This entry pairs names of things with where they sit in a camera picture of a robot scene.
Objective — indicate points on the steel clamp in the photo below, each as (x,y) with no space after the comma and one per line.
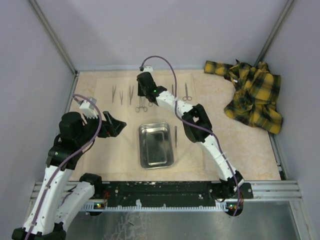
(141,107)

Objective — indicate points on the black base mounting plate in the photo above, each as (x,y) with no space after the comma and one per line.
(161,201)

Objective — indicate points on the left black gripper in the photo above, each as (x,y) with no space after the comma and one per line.
(111,127)

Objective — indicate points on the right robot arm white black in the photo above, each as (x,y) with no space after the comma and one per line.
(197,128)

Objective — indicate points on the aluminium front rail frame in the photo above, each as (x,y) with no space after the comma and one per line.
(269,190)

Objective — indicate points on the short steel tweezers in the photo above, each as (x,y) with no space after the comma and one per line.
(121,95)

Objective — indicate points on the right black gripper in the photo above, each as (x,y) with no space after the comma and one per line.
(139,93)

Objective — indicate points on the beige cloth wrap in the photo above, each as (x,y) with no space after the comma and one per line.
(120,155)

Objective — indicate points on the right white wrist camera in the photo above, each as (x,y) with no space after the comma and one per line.
(146,68)

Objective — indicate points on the aluminium corner post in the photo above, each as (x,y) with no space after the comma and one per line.
(289,4)
(52,35)

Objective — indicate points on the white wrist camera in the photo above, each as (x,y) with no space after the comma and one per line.
(88,110)
(146,68)

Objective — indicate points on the steel surgical scissors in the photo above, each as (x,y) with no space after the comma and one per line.
(187,97)

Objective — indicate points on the right aluminium corner post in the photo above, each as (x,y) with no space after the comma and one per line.
(289,4)

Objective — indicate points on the left aluminium corner post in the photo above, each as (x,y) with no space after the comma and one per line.
(52,35)

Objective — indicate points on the steel scalpel handle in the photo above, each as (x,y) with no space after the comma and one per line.
(175,135)

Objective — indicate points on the steel instrument tray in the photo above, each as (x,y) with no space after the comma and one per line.
(155,146)

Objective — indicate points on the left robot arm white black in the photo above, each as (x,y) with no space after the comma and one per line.
(51,215)

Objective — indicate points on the yellow plaid shirt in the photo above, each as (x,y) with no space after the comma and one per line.
(254,102)

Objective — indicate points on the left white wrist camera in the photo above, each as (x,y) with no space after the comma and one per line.
(88,110)

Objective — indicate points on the long steel tweezers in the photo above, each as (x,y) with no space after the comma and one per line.
(131,92)

